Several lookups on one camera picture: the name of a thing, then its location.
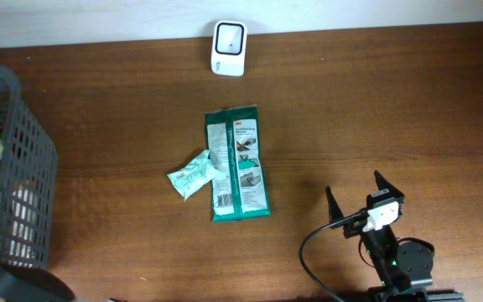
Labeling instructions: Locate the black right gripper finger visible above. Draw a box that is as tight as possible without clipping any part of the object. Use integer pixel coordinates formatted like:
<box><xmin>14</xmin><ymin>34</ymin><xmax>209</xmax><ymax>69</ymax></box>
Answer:
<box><xmin>325</xmin><ymin>186</ymin><xmax>345</xmax><ymax>225</ymax></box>
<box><xmin>374</xmin><ymin>170</ymin><xmax>404</xmax><ymax>198</ymax></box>

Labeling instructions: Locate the green 3M gloves package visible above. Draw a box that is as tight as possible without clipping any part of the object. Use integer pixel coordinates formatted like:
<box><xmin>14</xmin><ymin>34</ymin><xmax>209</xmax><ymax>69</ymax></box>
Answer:
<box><xmin>205</xmin><ymin>106</ymin><xmax>272</xmax><ymax>223</ymax></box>

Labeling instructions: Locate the mint green wipes packet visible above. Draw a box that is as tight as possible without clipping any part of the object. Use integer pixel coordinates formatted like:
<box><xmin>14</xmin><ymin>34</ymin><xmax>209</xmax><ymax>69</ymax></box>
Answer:
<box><xmin>168</xmin><ymin>150</ymin><xmax>226</xmax><ymax>200</ymax></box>

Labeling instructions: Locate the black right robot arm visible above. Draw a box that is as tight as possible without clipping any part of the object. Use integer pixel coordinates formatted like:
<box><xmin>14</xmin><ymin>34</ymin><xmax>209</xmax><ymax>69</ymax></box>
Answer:
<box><xmin>325</xmin><ymin>171</ymin><xmax>465</xmax><ymax>302</ymax></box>

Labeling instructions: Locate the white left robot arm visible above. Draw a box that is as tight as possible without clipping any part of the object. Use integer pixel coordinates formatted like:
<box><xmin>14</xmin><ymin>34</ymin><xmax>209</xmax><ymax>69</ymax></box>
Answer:
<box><xmin>0</xmin><ymin>263</ymin><xmax>76</xmax><ymax>302</ymax></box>

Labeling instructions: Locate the white barcode scanner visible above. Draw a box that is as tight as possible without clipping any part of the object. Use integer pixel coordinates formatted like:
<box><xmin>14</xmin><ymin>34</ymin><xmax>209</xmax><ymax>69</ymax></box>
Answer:
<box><xmin>210</xmin><ymin>20</ymin><xmax>247</xmax><ymax>76</ymax></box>

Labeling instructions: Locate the dark grey plastic basket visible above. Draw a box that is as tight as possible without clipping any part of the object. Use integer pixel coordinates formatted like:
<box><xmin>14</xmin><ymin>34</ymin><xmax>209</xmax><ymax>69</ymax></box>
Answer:
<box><xmin>0</xmin><ymin>66</ymin><xmax>58</xmax><ymax>268</ymax></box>

